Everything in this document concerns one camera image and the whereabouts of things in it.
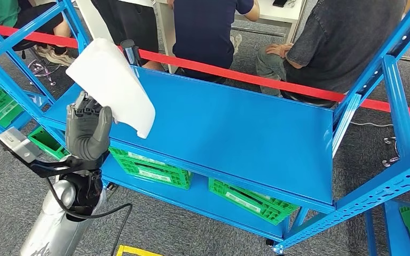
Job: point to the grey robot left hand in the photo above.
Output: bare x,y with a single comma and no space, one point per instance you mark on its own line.
84,127

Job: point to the white curved plastic part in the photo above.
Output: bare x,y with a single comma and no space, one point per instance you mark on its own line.
113,84

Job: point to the blue metal shelf rack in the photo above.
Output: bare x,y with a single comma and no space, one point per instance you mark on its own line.
394,229
226,123
17,62

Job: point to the chrome base office chair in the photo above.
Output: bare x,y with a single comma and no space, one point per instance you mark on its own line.
388,163
40,69

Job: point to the person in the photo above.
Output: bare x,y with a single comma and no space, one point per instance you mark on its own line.
61,30
339,42
130,17
201,32

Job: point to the white desk panel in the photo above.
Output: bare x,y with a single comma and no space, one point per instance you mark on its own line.
91,21

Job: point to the yellow floor tape square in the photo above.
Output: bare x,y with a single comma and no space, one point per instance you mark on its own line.
138,250

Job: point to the red barrier tape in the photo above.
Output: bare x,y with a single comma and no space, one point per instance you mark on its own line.
226,74

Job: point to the black phone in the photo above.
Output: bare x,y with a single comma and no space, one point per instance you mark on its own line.
279,2

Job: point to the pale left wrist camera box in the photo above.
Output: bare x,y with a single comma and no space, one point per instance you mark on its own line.
17,145

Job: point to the black barrier post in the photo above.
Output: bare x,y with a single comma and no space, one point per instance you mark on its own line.
132,53

